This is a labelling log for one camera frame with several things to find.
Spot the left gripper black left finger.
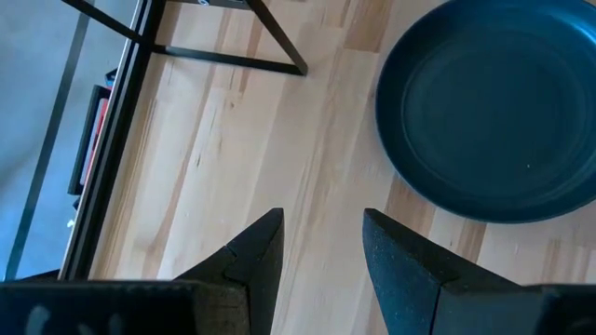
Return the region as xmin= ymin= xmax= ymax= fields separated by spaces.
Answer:
xmin=0 ymin=207 xmax=286 ymax=335

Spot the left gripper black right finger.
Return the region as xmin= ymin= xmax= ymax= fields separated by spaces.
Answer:
xmin=361 ymin=207 xmax=596 ymax=335

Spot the dark teal plate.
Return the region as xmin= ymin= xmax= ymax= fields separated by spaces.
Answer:
xmin=374 ymin=0 xmax=596 ymax=224

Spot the red and black toolbox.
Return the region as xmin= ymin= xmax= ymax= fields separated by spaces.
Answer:
xmin=67 ymin=68 xmax=117 ymax=210

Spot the black aluminium table frame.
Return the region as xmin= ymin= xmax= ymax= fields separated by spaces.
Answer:
xmin=58 ymin=0 xmax=169 ymax=283

